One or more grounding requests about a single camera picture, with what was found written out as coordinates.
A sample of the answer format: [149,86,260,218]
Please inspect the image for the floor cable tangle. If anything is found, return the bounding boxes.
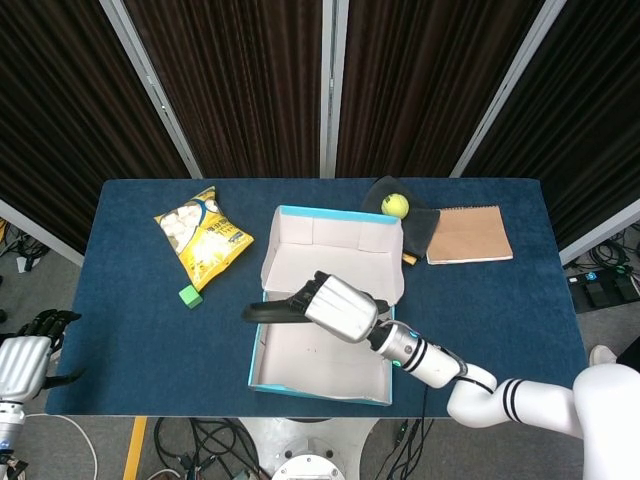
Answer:
[0,219,51,274]
[564,239,640,281]

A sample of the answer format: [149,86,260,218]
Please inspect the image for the dark grey cloth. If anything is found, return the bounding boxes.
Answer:
[360,174,442,266]

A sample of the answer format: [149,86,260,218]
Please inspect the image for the grey metal partition rail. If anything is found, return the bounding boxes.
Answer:
[0,198,85,268]
[558,198,640,266]

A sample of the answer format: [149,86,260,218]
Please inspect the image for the white sneaker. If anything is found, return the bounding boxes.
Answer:
[588,344,620,367]

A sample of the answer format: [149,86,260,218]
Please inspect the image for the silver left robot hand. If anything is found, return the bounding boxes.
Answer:
[0,308,86,401]

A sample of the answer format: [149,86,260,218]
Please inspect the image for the black object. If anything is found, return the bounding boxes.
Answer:
[241,282,390,325]

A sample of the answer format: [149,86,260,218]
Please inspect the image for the blue table cover cloth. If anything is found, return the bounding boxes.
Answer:
[44,177,599,417]

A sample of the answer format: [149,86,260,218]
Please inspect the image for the black cable bundle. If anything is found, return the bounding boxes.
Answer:
[152,417,261,480]
[369,384,436,480]

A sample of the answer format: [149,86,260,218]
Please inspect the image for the light blue cardboard box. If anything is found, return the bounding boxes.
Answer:
[247,204,406,407]

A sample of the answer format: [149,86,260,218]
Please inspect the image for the green cube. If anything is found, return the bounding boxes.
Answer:
[178,284,204,310]

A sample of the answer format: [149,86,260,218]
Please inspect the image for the grey metal partition post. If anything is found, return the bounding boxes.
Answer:
[449,0,569,179]
[319,0,350,180]
[98,0,204,180]

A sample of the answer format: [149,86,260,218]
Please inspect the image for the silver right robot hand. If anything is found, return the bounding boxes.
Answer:
[292,270,380,345]

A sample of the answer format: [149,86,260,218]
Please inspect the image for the yellow snack bag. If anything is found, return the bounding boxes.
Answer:
[153,185,255,293]

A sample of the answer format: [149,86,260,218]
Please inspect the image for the yellow floor tape strip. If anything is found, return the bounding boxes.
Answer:
[122,417,149,480]

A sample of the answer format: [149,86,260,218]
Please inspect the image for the yellow tennis ball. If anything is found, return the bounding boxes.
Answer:
[381,192,411,221]

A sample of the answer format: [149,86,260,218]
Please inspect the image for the black trouser leg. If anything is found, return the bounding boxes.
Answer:
[617,334,640,366]

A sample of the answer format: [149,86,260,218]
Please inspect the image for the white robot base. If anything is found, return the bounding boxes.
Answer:
[239,414,386,480]

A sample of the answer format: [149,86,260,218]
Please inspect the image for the dark brown corrugated panel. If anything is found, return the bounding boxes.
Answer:
[0,0,194,254]
[335,0,546,179]
[458,0,640,251]
[122,0,325,180]

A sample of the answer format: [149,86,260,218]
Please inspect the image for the white cable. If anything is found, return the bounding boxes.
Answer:
[22,412,100,480]

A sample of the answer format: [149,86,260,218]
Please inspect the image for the brown spiral notebook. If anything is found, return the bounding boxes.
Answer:
[426,203,515,266]

